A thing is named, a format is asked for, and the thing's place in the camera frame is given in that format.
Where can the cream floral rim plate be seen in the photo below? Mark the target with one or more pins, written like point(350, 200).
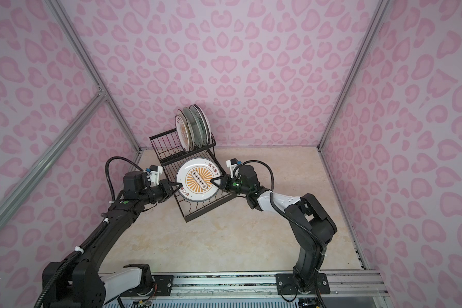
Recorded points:
point(191, 145)

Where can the black wire dish rack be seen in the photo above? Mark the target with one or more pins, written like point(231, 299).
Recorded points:
point(171, 156)

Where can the light blue flower plate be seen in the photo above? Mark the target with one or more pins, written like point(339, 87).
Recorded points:
point(195, 131)

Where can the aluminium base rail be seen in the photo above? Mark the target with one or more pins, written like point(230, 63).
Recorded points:
point(337, 288)

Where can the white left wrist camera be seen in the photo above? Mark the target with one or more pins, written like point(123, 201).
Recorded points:
point(153, 174)

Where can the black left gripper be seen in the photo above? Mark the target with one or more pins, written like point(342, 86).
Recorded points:
point(165, 188)

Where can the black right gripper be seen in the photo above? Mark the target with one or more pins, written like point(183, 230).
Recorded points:
point(228, 183)

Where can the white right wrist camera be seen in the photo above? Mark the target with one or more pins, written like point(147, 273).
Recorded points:
point(232, 164)

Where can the dark green rim plate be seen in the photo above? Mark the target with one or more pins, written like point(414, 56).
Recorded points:
point(206, 124)

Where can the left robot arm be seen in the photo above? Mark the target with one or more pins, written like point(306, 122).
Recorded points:
point(76, 281)

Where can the orange sunburst plate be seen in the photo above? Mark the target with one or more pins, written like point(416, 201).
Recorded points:
point(180, 123)
point(195, 175)

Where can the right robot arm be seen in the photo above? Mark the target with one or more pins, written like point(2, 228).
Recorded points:
point(311, 225)

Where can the white plate quatrefoil emblem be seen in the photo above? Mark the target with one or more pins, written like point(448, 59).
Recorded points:
point(202, 131)

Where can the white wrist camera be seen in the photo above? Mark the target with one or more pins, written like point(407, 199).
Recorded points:
point(153, 174)
point(232, 164)

